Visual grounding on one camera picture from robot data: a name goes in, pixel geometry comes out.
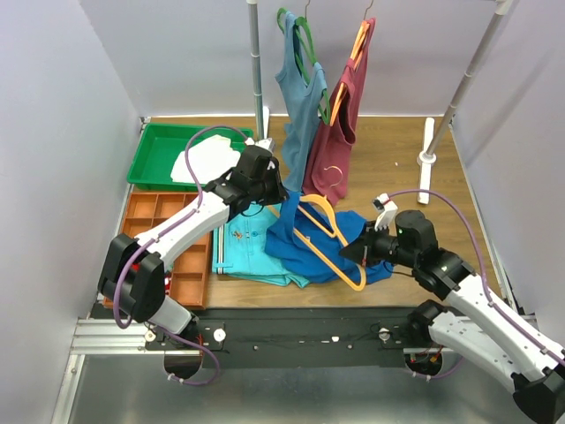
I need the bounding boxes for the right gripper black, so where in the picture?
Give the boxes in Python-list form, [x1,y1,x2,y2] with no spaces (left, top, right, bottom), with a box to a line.
[339,219,418,267]

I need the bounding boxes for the yellow wooden hanger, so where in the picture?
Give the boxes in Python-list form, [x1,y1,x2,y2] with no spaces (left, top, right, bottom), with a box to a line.
[271,165,367,292]

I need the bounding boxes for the blue tank top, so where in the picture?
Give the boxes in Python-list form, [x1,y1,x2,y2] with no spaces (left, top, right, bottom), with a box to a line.
[264,190,394,286]

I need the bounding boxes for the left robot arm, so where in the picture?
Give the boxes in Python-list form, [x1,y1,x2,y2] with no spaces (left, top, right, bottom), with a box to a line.
[98,139,288,349]

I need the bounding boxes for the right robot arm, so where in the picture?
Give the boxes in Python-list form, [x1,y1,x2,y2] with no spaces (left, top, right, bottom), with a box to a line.
[340,210,564,423]

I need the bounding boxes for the maroon hanging tank top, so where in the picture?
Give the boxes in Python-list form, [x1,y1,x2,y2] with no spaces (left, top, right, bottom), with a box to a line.
[302,18,376,206]

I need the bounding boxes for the grey-blue hanging tank top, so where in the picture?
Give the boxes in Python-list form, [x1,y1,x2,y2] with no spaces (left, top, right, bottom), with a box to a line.
[275,8,329,192]

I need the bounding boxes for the green hanger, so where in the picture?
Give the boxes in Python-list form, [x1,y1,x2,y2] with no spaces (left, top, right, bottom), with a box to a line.
[275,7,330,131]

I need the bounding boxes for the orange hanger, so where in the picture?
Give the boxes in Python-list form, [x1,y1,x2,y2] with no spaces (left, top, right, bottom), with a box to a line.
[329,1,374,126]

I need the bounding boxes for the white garment in tray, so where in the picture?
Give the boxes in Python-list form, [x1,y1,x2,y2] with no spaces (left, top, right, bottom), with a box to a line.
[170,135,241,186]

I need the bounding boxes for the turquoise folded shorts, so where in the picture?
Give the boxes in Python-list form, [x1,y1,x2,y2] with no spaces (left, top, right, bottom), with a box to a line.
[212,203,310,288]

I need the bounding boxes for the left white rack foot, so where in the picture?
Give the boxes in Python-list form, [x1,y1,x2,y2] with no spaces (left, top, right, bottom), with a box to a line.
[255,106,270,140]

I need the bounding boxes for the white rack foot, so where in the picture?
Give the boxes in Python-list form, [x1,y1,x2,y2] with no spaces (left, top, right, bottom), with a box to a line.
[417,117,436,205]
[255,106,270,140]

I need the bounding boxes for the right white rack foot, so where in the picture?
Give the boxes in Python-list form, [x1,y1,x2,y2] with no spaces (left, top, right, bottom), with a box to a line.
[417,117,436,205]

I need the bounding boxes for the orange compartment organizer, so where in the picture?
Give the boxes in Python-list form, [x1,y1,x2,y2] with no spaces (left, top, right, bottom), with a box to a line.
[120,191,213,309]

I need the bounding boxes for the green plastic tray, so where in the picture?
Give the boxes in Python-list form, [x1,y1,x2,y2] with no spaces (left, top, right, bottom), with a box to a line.
[127,124,253,192]

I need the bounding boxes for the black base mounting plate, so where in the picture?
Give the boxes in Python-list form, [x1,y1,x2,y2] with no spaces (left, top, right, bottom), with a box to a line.
[90,304,442,370]

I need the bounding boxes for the red cloth in organizer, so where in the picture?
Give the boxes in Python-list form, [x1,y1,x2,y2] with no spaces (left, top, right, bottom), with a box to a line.
[131,263,172,295]

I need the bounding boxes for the left metal rack pole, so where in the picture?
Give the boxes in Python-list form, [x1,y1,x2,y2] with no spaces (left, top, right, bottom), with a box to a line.
[245,0,271,142]

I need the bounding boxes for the metal rack pole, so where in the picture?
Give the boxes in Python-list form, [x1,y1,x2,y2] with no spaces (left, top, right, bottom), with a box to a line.
[245,0,271,142]
[425,0,513,158]

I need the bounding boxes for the right metal rack pole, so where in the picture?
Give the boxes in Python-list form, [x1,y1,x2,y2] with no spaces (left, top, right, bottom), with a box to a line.
[425,0,513,158]

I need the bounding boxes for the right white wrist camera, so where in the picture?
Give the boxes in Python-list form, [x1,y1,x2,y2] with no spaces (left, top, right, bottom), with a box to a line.
[373,193,398,231]

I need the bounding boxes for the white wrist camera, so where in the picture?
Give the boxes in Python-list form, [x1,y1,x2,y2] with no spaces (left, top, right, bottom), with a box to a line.
[373,193,398,231]
[245,138,275,153]

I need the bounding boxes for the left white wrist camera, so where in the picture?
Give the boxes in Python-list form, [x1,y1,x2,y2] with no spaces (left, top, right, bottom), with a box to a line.
[245,138,275,153]

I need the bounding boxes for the aluminium frame rail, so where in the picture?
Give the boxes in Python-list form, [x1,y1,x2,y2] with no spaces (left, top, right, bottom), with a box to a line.
[50,315,538,424]

